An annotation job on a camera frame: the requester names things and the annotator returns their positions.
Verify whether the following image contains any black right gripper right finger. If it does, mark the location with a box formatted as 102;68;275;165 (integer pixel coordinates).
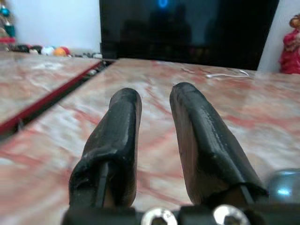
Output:
169;82;269;207

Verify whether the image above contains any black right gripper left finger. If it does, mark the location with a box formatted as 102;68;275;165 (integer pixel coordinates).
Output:
68;87;143;208

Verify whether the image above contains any shiny metal bowl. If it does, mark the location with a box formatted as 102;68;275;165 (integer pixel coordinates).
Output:
267;168;300;204

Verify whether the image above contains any orange ball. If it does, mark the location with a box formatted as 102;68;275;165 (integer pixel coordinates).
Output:
53;47;67;57

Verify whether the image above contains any white ball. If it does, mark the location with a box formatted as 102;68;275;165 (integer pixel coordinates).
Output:
41;46;55;56

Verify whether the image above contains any black television screen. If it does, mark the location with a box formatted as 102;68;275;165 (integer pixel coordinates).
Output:
99;0;280;71

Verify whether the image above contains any red figurine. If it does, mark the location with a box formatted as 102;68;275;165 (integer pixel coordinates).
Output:
278;14;300;75

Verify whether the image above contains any decorated christmas tree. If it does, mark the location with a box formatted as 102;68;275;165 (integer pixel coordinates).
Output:
0;4;16;51

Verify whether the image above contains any white cable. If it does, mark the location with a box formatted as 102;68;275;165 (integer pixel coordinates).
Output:
205;70;250;78

